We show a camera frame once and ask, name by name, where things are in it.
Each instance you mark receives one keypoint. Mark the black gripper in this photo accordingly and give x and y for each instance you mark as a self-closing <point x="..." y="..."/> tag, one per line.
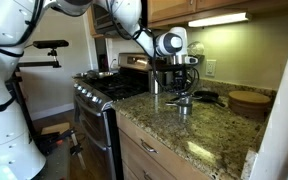
<point x="181" y="79"/>

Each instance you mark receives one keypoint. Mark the black cast iron skillet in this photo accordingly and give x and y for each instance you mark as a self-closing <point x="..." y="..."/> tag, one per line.
<point x="208" y="96"/>

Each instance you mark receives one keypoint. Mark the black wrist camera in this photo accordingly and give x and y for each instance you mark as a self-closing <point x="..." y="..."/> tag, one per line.
<point x="167" y="67"/>

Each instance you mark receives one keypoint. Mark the metal frying pan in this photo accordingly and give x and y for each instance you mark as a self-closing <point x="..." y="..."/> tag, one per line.
<point x="97" y="74"/>

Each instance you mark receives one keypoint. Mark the small metal cup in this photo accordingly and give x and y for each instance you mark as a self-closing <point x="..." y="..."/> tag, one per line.
<point x="185" y="109"/>

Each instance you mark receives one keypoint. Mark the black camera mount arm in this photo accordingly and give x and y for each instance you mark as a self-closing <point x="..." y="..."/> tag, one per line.
<point x="39" y="63"/>

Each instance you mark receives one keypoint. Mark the black metal stand frame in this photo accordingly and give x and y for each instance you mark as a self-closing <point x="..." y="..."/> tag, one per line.
<point x="55" y="148"/>

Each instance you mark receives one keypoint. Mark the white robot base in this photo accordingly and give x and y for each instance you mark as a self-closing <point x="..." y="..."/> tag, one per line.
<point x="7" y="146"/>

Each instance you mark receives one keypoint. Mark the under-cabinet light bar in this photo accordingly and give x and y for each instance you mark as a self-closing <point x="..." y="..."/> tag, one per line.
<point x="219" y="19"/>

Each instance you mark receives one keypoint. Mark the light wooden board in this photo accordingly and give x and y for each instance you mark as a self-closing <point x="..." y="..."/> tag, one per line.
<point x="55" y="127"/>

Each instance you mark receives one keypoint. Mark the stainless gas stove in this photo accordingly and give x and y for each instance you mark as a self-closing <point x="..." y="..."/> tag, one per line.
<point x="97" y="110"/>

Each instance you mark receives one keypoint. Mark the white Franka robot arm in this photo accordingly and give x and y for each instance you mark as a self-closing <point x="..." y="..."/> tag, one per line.
<point x="127" y="10"/>

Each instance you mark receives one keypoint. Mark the large perforated steel utensil holder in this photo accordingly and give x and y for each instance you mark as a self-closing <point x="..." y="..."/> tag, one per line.
<point x="154" y="83"/>

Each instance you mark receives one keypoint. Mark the black stand pole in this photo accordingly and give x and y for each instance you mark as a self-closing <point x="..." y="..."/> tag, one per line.
<point x="20" y="100"/>

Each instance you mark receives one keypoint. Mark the white wall outlet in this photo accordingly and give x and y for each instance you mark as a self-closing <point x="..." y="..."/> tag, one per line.
<point x="211" y="67"/>

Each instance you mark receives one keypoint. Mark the wooden upper cabinet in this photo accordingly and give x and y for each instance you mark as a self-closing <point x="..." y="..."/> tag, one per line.
<point x="184" y="8"/>

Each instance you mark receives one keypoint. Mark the white tall side panel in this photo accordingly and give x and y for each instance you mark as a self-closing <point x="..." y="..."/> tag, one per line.
<point x="280" y="116"/>

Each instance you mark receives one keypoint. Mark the light base cabinet drawers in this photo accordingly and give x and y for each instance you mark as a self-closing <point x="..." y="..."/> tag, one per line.
<point x="144" y="156"/>

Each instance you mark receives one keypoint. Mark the perforated robot cart top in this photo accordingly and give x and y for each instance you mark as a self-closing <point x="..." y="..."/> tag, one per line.
<point x="54" y="163"/>

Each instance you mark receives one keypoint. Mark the black stereo camera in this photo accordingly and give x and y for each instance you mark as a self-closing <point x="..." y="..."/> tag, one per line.
<point x="50" y="44"/>

